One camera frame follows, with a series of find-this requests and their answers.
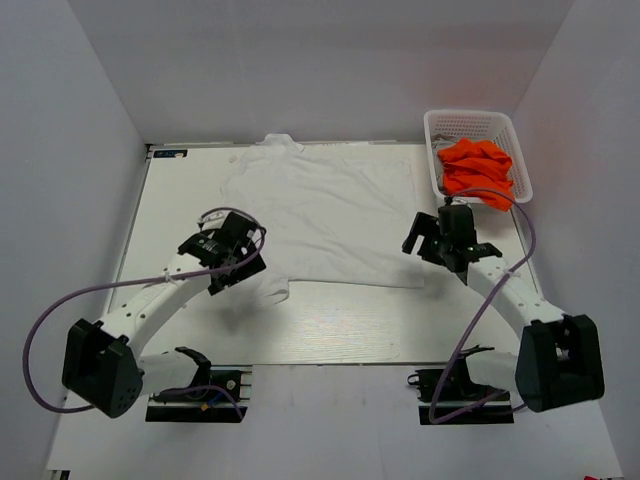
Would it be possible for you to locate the orange t shirt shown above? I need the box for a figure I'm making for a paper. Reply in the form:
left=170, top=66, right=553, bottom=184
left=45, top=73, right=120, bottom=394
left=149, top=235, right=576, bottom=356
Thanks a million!
left=437, top=138, right=515, bottom=212

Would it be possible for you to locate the white t shirt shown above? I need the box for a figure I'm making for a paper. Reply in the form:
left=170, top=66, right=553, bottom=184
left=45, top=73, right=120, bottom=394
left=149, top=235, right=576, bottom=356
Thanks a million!
left=221, top=134, right=424, bottom=309

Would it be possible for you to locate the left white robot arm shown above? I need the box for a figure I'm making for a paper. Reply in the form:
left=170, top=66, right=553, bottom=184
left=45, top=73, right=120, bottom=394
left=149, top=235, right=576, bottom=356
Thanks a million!
left=62, top=210, right=266, bottom=418

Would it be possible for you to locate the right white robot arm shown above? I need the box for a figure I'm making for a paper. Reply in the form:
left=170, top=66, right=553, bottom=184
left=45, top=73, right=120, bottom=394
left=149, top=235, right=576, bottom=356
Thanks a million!
left=402, top=204, right=605, bottom=424

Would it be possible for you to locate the white plastic basket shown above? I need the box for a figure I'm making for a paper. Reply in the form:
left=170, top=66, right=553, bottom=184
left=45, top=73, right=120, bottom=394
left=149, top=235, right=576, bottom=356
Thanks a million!
left=423, top=109, right=533, bottom=206

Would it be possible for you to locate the blue table label sticker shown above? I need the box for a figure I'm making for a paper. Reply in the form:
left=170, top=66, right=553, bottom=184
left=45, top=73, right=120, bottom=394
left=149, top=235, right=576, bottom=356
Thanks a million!
left=152, top=149, right=188, bottom=158

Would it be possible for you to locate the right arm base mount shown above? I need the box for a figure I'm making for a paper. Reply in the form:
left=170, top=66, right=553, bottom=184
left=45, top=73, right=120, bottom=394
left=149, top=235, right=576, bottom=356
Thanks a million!
left=407, top=368, right=514, bottom=426

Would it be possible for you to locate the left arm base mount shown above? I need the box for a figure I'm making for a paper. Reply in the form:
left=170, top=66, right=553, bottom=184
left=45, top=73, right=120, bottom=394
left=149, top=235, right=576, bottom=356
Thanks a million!
left=145, top=365, right=253, bottom=424

